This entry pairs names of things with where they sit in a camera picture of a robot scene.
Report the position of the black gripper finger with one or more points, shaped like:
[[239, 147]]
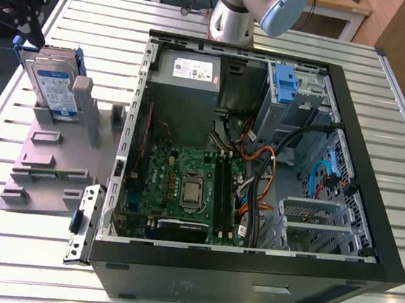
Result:
[[29, 18]]

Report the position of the hard disk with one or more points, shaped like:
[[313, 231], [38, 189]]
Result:
[[54, 87]]

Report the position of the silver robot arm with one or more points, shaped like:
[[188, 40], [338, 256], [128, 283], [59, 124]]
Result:
[[231, 23]]

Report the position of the metal disk bay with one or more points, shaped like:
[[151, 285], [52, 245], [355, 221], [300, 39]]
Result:
[[311, 226]]

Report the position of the green RAM stick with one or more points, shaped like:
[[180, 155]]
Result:
[[59, 175]]

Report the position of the grey power supply unit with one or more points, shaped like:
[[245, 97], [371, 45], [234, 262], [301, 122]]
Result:
[[178, 108]]

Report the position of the grey parts rack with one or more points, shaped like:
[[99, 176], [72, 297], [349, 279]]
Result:
[[55, 193]]

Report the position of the green motherboard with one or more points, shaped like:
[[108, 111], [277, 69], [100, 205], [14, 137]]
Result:
[[164, 162]]

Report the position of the blue expansion slot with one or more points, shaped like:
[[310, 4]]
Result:
[[133, 202]]

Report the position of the CPU socket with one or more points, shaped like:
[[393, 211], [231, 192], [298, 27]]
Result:
[[194, 176]]

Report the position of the silver CPU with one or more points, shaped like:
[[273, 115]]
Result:
[[192, 193]]

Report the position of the black RAM slot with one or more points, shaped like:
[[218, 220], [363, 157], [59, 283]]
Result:
[[220, 194], [229, 195]]

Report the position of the black graphics card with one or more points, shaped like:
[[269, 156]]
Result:
[[178, 231]]

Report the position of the blue plastic drive latch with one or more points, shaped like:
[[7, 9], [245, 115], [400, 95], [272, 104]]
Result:
[[285, 80]]

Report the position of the metal drive cage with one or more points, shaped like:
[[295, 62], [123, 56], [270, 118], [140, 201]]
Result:
[[294, 114]]

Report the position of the black open PC case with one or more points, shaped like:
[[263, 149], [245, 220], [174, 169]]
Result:
[[210, 276]]

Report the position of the wooden top desk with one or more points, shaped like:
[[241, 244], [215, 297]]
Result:
[[351, 4]]

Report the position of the metal card retainer bracket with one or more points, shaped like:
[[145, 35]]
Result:
[[88, 219]]

